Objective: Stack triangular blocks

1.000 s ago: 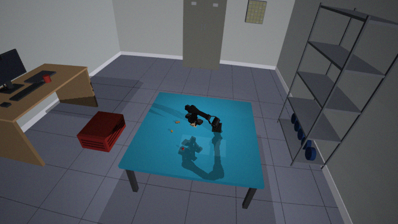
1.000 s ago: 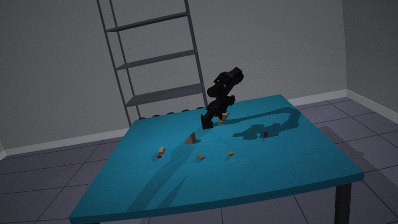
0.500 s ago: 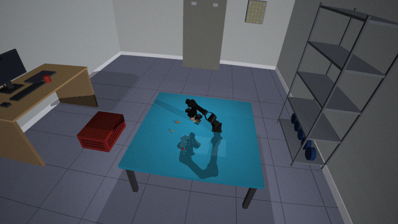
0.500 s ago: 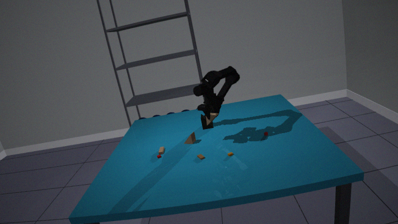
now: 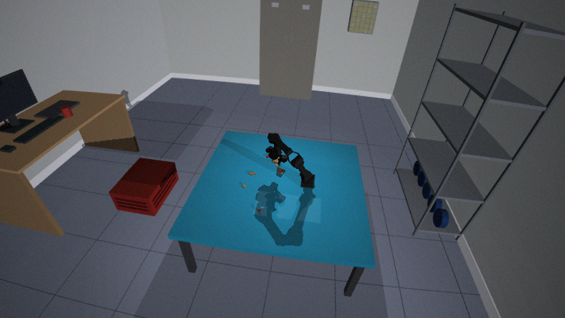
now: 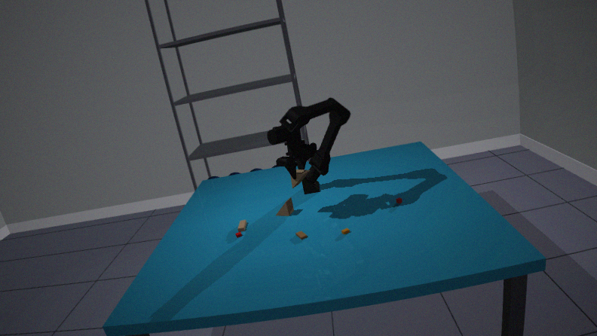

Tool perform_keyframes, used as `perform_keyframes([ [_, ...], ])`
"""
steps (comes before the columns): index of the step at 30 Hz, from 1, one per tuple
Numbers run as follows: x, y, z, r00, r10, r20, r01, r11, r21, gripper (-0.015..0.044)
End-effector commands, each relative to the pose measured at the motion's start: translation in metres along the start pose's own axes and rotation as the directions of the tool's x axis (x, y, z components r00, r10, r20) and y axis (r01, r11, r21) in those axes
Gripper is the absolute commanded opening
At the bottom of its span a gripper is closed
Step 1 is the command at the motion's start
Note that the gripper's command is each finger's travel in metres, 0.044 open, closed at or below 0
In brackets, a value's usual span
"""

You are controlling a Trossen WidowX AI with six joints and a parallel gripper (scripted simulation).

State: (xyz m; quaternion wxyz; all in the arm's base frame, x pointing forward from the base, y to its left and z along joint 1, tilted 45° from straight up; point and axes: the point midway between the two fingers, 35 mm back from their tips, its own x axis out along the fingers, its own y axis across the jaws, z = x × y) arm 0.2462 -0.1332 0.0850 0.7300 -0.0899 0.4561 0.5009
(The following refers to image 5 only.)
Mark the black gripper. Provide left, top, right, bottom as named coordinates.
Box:
left=265, top=146, right=288, bottom=165

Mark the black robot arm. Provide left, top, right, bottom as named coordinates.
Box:
left=268, top=133, right=315, bottom=185

